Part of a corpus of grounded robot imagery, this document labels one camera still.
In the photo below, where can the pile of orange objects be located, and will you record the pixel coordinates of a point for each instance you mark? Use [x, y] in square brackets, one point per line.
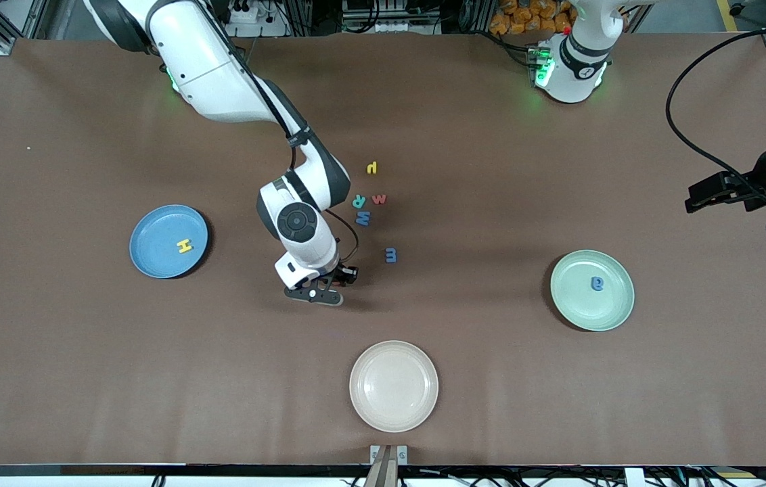
[525, 17]

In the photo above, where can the yellow foam letter H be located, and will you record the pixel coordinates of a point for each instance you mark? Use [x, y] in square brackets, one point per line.
[184, 246]

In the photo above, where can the blue foam letter m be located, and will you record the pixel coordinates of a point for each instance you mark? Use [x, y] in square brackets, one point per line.
[390, 255]

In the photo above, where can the yellow foam letter n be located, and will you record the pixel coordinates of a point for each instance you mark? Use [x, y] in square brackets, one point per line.
[371, 167]

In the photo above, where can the blue foam letter a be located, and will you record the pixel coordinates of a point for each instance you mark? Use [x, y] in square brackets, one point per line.
[597, 285]

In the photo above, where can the red foam letter M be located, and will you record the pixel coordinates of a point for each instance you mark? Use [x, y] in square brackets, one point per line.
[379, 199]

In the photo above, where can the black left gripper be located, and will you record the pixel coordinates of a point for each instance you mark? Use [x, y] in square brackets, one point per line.
[759, 183]

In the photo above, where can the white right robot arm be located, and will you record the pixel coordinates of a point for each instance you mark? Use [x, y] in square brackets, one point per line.
[220, 74]

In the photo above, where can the cream plate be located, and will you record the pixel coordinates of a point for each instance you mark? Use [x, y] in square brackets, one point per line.
[394, 386]

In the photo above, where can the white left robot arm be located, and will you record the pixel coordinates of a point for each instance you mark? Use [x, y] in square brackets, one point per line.
[576, 74]

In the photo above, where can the white electronics box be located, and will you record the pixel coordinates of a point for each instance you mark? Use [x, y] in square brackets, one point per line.
[383, 26]

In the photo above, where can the white power strip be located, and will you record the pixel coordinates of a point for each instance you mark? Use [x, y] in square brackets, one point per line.
[244, 15]

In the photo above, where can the green plate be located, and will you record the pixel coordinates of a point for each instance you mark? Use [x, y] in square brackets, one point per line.
[576, 301]

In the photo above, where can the teal foam letter R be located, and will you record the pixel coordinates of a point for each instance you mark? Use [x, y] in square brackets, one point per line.
[358, 201]

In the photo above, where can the blue plate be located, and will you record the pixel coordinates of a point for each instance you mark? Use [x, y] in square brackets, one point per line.
[160, 233]

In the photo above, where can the blue foam letter w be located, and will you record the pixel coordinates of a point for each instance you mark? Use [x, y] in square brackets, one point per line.
[363, 218]

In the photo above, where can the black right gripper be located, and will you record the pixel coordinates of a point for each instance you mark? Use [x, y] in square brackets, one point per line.
[337, 274]

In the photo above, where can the metal table edge bracket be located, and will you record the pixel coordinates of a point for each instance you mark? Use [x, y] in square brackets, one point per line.
[388, 454]

